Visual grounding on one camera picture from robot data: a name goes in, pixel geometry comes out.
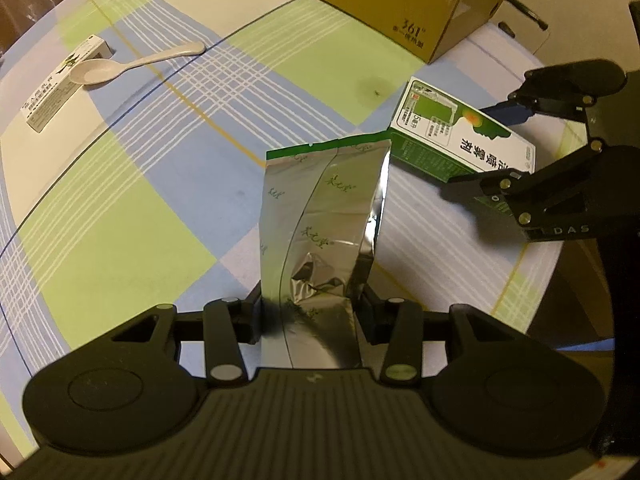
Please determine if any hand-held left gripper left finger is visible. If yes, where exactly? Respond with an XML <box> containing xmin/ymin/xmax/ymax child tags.
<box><xmin>112</xmin><ymin>282</ymin><xmax>263</xmax><ymax>383</ymax></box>

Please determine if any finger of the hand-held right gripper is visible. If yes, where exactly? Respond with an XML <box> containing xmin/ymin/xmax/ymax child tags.
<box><xmin>440</xmin><ymin>141</ymin><xmax>608</xmax><ymax>233</ymax></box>
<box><xmin>482</xmin><ymin>59</ymin><xmax>628</xmax><ymax>128</ymax></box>

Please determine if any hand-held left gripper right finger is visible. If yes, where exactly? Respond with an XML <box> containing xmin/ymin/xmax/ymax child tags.
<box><xmin>357</xmin><ymin>282</ymin><xmax>503</xmax><ymax>383</ymax></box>

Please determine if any green white spray box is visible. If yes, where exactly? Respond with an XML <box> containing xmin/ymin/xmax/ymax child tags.
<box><xmin>387</xmin><ymin>76</ymin><xmax>538</xmax><ymax>211</ymax></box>

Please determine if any silver foil pouch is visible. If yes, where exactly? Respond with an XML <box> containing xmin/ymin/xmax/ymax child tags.
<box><xmin>257</xmin><ymin>130</ymin><xmax>393</xmax><ymax>371</ymax></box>

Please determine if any white plastic spoon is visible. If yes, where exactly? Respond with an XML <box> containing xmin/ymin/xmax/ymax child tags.
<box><xmin>69</xmin><ymin>41</ymin><xmax>207</xmax><ymax>87</ymax></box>

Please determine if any long white medicine box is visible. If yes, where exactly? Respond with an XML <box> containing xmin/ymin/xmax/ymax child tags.
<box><xmin>21</xmin><ymin>35</ymin><xmax>113</xmax><ymax>133</ymax></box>

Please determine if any brown pleated curtain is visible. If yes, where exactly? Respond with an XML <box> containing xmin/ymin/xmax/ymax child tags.
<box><xmin>0</xmin><ymin>0</ymin><xmax>88</xmax><ymax>56</ymax></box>

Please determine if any white object with black strap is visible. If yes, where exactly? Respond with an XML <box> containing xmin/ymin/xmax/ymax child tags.
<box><xmin>495</xmin><ymin>0</ymin><xmax>553</xmax><ymax>58</ymax></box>

